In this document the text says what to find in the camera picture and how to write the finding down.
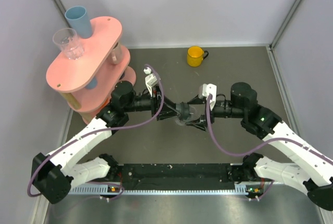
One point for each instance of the clear drinking glass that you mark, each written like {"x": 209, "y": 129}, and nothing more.
{"x": 68, "y": 42}

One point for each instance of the small blue cup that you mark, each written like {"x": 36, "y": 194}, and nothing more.
{"x": 92, "y": 84}

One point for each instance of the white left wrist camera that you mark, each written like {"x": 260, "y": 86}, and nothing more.
{"x": 151, "y": 80}

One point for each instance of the blue plastic cup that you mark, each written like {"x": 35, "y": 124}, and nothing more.
{"x": 78, "y": 19}

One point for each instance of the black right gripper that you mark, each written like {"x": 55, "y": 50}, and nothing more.
{"x": 201, "y": 124}

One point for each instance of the pink tiered shelf stand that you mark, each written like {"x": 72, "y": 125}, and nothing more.
{"x": 69, "y": 77}

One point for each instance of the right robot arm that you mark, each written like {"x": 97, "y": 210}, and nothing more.
{"x": 311, "y": 173}

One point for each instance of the pink metallic cup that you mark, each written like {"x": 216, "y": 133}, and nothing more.
{"x": 116, "y": 56}

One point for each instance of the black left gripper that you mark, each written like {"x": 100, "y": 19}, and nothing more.
{"x": 168, "y": 110}

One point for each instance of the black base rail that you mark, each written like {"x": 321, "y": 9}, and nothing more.
{"x": 167, "y": 177}

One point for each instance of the grey threaded coupling nut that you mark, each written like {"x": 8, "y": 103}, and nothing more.
{"x": 183, "y": 111}

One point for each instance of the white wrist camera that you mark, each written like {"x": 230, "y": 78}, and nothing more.
{"x": 208, "y": 89}
{"x": 151, "y": 80}

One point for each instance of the white slotted cable duct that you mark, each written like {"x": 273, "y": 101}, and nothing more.
{"x": 96, "y": 189}

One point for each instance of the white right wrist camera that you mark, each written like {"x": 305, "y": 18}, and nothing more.
{"x": 208, "y": 89}

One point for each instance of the yellow mug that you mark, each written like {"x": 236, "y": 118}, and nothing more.
{"x": 196, "y": 55}

